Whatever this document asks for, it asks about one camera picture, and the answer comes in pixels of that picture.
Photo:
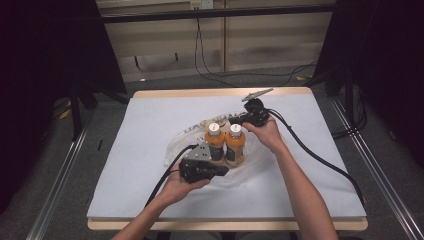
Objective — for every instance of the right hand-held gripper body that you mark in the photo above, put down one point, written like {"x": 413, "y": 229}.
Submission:
{"x": 257, "y": 113}

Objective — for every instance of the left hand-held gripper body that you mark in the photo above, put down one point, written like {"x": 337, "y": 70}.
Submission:
{"x": 196, "y": 168}

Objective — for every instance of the orange juice bottle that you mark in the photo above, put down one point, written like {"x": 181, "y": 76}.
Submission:
{"x": 216, "y": 143}
{"x": 235, "y": 146}

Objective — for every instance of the clear plastic bag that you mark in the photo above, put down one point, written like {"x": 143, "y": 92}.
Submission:
{"x": 253, "y": 166}

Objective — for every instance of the person's right hand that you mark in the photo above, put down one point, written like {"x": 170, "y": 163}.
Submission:
{"x": 268, "y": 135}

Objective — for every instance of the person's left hand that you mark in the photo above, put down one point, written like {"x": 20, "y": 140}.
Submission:
{"x": 176, "y": 190}

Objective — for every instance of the wooden table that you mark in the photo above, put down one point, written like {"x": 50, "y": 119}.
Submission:
{"x": 200, "y": 225}

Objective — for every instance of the white table mat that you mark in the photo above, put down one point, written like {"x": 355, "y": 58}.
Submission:
{"x": 140, "y": 133}

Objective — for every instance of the black metal stand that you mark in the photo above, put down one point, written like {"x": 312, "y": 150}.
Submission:
{"x": 76, "y": 113}

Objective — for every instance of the black curtain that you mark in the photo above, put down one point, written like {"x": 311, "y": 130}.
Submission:
{"x": 383, "y": 66}
{"x": 40, "y": 66}

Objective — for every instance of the white wall socket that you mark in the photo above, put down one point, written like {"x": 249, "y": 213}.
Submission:
{"x": 201, "y": 4}

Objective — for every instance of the metal floor rail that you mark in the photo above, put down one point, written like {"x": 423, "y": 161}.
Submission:
{"x": 56, "y": 186}
{"x": 376, "y": 173}

